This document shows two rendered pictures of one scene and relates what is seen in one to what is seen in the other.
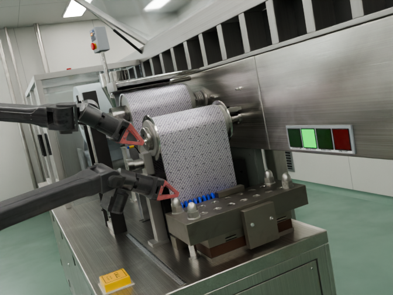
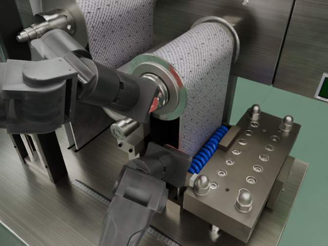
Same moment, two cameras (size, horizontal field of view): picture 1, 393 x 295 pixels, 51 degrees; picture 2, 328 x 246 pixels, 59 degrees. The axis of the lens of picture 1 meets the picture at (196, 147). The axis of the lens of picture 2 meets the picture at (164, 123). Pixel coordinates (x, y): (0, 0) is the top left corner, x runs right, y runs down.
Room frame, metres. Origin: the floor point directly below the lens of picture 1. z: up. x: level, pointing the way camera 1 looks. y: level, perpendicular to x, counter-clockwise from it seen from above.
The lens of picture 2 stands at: (0.87, 0.39, 1.56)
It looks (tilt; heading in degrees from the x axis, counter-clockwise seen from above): 39 degrees down; 328
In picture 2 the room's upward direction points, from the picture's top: straight up
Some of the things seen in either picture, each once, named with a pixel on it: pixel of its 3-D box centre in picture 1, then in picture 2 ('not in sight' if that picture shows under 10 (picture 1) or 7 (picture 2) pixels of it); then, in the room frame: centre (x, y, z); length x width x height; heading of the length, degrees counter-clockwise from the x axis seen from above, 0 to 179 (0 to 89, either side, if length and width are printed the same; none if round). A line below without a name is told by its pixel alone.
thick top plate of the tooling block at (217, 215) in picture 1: (237, 208); (248, 162); (1.20, -0.09, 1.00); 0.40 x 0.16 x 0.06; 113
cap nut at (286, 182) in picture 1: (286, 179); (287, 121); (1.22, -0.25, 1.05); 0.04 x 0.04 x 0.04
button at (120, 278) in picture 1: (114, 280); not in sight; (1.06, 0.28, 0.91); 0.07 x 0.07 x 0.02; 23
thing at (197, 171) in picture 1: (201, 174); (203, 124); (1.29, 0.00, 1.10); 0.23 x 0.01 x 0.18; 113
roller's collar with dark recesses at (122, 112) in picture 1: (119, 115); (54, 25); (1.52, 0.26, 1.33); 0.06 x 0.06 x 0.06; 23
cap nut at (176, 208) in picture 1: (176, 205); (202, 183); (1.18, 0.09, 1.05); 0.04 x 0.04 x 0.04
